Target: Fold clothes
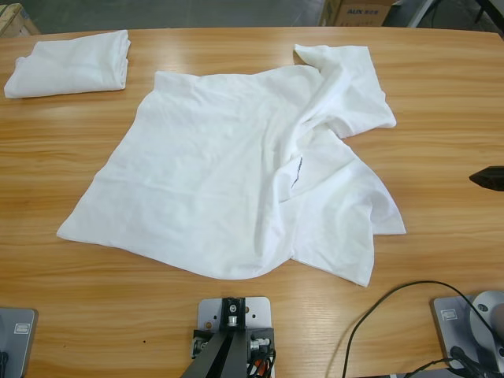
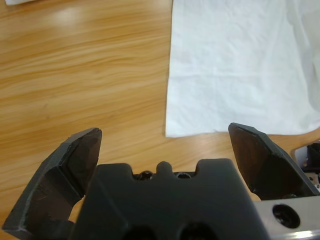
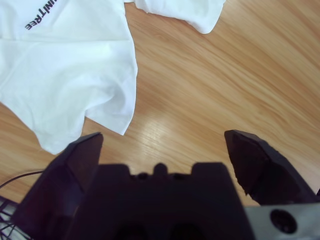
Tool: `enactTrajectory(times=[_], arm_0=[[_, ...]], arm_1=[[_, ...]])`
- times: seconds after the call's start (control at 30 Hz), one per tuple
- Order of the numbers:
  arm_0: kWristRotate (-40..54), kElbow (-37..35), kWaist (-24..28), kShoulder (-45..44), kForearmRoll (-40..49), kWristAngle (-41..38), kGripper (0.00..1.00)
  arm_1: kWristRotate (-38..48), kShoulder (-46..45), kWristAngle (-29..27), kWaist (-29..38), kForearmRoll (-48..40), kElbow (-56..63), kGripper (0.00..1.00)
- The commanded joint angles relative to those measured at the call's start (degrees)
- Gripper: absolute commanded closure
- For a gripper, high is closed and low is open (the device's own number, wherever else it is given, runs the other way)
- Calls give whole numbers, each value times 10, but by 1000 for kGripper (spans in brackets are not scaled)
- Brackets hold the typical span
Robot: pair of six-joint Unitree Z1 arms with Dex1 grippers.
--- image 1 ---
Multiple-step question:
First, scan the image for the white t-shirt with black logo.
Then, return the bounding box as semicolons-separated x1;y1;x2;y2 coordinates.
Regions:
56;43;408;287

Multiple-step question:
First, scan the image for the white mounting plate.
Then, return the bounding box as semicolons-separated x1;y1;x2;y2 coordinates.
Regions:
196;297;273;347

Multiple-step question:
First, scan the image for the cardboard box with blue print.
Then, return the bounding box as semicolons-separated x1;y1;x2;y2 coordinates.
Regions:
319;0;395;28

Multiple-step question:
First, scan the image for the folded plain white t-shirt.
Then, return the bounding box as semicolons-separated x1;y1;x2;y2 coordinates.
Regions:
3;29;132;99

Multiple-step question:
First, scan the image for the wooden crate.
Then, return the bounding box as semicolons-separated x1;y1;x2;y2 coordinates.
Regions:
0;2;41;39

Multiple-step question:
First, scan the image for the black tripod leg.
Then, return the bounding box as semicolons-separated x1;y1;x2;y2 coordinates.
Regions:
474;0;504;39

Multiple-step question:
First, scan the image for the black and orange cable bundle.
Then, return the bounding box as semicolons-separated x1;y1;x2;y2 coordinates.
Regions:
246;346;279;378

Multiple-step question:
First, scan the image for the long black cable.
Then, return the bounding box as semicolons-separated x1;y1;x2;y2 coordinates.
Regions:
328;279;504;378

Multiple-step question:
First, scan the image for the white metal frame bar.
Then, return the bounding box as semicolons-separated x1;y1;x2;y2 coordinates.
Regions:
407;0;438;28

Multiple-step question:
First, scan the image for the black base power cable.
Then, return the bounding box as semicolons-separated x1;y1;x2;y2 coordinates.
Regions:
401;345;504;378

